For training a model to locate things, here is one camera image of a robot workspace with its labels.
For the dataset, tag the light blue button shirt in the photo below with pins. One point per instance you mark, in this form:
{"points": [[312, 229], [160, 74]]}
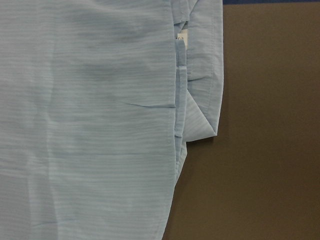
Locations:
{"points": [[98, 100]]}

